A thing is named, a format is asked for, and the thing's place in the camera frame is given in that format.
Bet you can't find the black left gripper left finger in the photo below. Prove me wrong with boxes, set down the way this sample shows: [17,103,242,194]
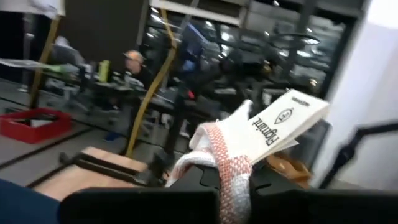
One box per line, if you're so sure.
[60,164,221,224]

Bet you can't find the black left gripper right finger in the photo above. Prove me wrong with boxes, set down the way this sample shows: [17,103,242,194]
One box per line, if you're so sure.
[249,161,398,224]

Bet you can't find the white Figmint paper tag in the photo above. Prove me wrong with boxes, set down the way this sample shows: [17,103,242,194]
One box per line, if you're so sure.
[248,88,331,165]

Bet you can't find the white red checked towel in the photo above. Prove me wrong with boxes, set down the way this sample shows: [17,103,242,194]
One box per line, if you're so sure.
[164,98,254,224]

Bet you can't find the navy white striped fabric bin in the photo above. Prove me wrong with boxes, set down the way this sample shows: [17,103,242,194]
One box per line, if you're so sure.
[0,178,62,224]

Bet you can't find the red plastic crate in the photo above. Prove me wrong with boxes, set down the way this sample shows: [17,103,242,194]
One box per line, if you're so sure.
[0,107,75,145]

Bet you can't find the green bottle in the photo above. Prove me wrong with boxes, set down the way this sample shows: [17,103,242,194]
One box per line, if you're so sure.
[98,59,111,83]

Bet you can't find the person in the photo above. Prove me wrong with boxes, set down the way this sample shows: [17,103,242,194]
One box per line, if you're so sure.
[123,49,155,91]

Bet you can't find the green item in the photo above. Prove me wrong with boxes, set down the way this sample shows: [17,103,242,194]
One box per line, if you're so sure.
[46,63,68,74]

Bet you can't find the white plastic bag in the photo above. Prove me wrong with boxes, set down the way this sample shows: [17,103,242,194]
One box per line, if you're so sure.
[0,0,66,18]

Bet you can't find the thick yellow cable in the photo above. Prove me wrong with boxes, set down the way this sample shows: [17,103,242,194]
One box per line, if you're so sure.
[125,8,178,158]

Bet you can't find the yellow upright post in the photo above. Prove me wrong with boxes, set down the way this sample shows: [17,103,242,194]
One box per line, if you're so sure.
[29,15,62,109]

